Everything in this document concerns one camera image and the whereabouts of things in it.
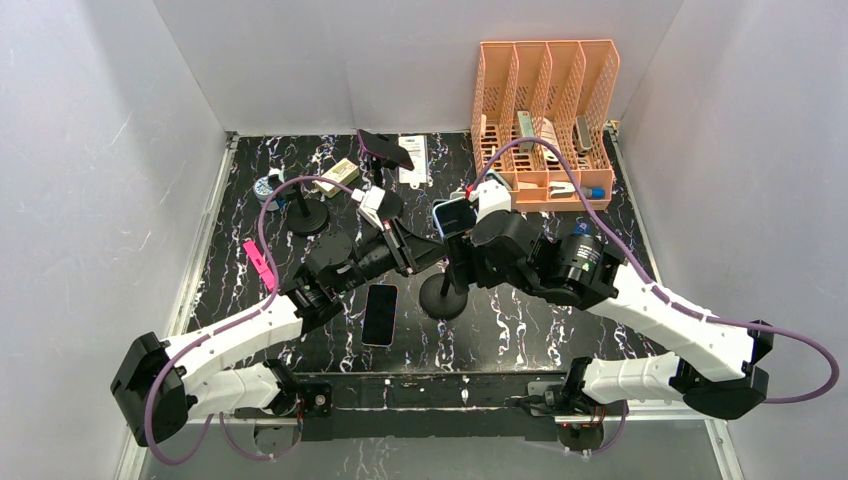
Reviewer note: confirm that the white-edged black smartphone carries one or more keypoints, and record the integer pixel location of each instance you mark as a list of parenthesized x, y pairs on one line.
[(379, 317)]

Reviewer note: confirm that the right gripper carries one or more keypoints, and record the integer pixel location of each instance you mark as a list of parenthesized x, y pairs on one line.
[(482, 278)]

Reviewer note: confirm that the light blue phone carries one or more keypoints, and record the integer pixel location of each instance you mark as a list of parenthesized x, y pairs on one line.
[(454, 216)]

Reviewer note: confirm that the blue white tape roll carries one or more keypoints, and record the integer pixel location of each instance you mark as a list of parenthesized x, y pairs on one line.
[(264, 187)]

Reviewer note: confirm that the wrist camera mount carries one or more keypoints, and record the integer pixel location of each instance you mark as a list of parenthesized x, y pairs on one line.
[(369, 202), (490, 196)]

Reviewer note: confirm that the pink marker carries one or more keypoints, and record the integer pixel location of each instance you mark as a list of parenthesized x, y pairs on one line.
[(260, 264)]

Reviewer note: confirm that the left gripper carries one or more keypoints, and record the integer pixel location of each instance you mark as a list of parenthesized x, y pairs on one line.
[(409, 252)]

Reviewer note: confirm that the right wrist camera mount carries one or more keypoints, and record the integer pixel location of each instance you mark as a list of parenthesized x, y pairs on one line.
[(490, 196)]

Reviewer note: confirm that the black round-base phone stand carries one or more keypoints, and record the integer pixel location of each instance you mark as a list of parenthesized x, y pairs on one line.
[(302, 216)]

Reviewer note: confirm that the orange file organizer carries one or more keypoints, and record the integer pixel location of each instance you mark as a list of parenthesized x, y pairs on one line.
[(538, 120)]

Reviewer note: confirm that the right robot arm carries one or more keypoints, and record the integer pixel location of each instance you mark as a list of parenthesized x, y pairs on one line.
[(709, 367)]

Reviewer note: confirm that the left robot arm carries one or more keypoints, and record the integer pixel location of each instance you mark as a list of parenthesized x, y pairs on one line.
[(161, 384)]

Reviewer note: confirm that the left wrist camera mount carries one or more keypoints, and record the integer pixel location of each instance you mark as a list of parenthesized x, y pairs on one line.
[(369, 202)]

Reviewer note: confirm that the beige small box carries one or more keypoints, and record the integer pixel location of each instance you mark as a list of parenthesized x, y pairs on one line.
[(343, 172)]

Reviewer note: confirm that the black base frame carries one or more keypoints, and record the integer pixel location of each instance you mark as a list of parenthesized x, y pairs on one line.
[(440, 405)]

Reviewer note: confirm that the white labelled package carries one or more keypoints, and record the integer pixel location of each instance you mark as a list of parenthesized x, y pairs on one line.
[(418, 176)]

